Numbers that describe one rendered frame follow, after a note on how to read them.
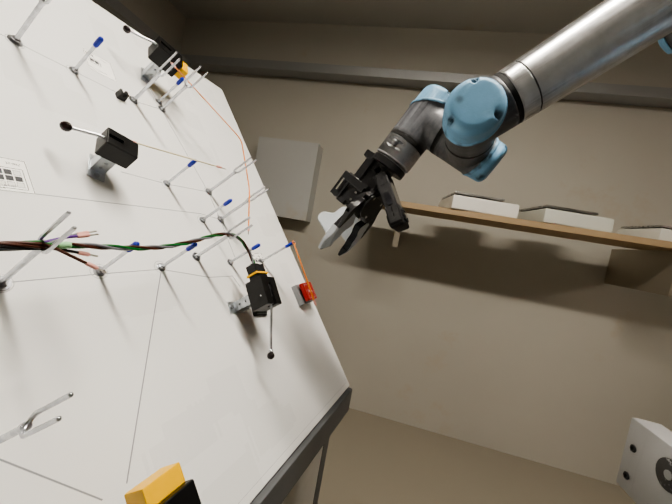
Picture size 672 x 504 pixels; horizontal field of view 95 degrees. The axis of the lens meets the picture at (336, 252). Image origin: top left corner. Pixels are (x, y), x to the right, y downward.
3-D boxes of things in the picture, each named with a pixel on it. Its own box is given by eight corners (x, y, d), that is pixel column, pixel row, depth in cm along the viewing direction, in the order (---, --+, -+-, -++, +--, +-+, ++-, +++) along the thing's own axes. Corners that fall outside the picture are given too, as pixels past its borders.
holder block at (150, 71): (106, 40, 65) (132, 10, 62) (157, 80, 74) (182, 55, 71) (104, 52, 63) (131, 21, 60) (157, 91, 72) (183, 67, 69)
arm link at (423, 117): (465, 96, 52) (424, 73, 55) (423, 150, 54) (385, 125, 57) (462, 117, 60) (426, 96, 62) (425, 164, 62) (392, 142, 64)
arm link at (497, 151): (482, 175, 48) (425, 138, 51) (477, 189, 59) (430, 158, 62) (519, 132, 46) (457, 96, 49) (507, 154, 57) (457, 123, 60)
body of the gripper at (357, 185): (343, 205, 68) (377, 159, 66) (371, 227, 64) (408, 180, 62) (326, 193, 61) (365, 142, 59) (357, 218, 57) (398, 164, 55)
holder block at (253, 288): (252, 311, 57) (268, 303, 56) (244, 284, 59) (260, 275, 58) (266, 311, 61) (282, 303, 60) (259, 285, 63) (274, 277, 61)
